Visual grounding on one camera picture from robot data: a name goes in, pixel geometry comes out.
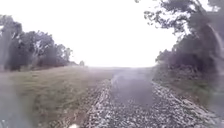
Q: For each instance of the small distant tree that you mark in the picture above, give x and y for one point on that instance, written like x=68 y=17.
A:
x=81 y=63

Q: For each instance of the grey gravel track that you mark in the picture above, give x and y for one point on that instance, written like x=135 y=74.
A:
x=133 y=100

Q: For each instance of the grass field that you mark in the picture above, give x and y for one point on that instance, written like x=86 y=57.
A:
x=46 y=90

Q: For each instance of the robot's own part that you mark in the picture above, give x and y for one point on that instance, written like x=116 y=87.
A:
x=73 y=126

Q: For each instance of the grass verge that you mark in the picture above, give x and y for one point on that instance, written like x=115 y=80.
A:
x=186 y=87

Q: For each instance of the row of trees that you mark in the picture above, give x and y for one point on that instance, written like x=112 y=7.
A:
x=30 y=51

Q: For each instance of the large dark trees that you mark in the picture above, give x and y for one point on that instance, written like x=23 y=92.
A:
x=196 y=46

